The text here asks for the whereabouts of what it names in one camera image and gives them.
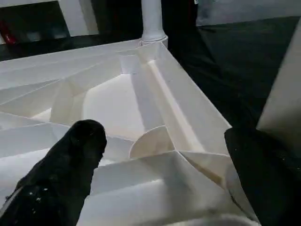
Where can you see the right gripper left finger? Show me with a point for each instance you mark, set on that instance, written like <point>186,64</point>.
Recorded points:
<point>54,181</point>

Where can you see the white plastic table top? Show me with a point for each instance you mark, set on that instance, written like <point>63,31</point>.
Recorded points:
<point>117,94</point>

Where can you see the white cabinet with glass doors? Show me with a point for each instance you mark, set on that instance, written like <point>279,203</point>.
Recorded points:
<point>77,14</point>

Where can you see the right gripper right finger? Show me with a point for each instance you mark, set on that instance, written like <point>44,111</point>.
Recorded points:
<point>270,179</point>

